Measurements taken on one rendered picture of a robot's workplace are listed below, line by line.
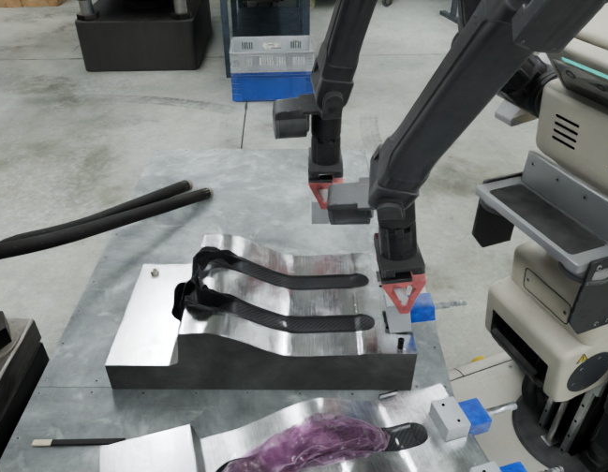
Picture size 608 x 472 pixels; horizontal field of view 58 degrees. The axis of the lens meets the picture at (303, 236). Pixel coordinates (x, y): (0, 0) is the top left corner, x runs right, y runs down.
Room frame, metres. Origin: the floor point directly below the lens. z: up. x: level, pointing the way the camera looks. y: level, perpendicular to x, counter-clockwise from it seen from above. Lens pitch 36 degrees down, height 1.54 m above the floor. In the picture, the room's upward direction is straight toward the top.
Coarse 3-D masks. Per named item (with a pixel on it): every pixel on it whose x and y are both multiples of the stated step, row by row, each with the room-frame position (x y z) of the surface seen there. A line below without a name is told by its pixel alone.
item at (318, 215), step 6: (312, 192) 0.96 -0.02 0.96; (324, 192) 0.96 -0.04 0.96; (312, 198) 0.94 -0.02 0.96; (324, 198) 0.94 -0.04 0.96; (312, 204) 0.92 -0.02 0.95; (318, 204) 0.92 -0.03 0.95; (312, 210) 0.92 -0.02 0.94; (318, 210) 0.92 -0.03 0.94; (324, 210) 0.92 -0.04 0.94; (312, 216) 0.92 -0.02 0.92; (318, 216) 0.92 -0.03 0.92; (324, 216) 0.92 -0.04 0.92; (312, 222) 0.92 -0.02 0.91; (318, 222) 0.92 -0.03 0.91; (324, 222) 0.92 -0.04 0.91
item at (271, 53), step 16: (240, 48) 4.18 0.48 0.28; (256, 48) 4.19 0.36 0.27; (272, 48) 4.20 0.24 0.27; (288, 48) 4.21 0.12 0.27; (304, 48) 4.22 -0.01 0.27; (240, 64) 3.81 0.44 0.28; (256, 64) 3.82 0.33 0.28; (272, 64) 3.83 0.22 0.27; (288, 64) 3.83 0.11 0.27; (304, 64) 3.84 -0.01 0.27
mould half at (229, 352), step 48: (240, 240) 0.84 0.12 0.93; (144, 288) 0.78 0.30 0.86; (240, 288) 0.70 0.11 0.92; (336, 288) 0.75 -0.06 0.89; (144, 336) 0.65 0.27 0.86; (192, 336) 0.59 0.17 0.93; (240, 336) 0.60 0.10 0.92; (288, 336) 0.63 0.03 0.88; (336, 336) 0.63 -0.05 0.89; (384, 336) 0.62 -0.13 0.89; (144, 384) 0.59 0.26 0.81; (192, 384) 0.59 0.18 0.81; (240, 384) 0.59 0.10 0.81; (288, 384) 0.59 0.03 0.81; (336, 384) 0.59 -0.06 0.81; (384, 384) 0.59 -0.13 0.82
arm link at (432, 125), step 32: (512, 0) 0.45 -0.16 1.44; (544, 0) 0.40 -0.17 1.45; (576, 0) 0.40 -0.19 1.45; (480, 32) 0.48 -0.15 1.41; (512, 32) 0.43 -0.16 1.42; (544, 32) 0.42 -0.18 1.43; (576, 32) 0.41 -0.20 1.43; (448, 64) 0.52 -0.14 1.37; (480, 64) 0.48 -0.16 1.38; (512, 64) 0.48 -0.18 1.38; (448, 96) 0.51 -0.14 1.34; (480, 96) 0.51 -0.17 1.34; (416, 128) 0.55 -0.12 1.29; (448, 128) 0.54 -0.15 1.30; (384, 160) 0.61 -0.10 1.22; (416, 160) 0.58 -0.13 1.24; (384, 192) 0.61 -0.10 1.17; (416, 192) 0.61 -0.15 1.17
